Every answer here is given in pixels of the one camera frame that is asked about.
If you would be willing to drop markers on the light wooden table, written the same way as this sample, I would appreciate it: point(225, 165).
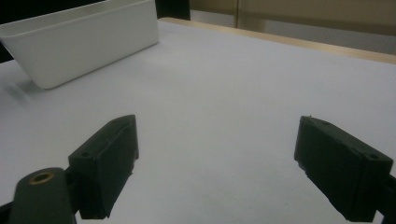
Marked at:
point(280, 39)

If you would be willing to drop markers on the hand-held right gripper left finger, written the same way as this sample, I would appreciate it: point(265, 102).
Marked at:
point(106, 165)

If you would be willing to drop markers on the white plastic bin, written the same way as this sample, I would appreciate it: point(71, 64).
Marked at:
point(84, 46)

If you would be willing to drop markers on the beige wooden desk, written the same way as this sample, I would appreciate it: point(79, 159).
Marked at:
point(311, 14)

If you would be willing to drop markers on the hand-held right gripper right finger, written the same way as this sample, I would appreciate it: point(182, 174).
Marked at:
point(339, 168)

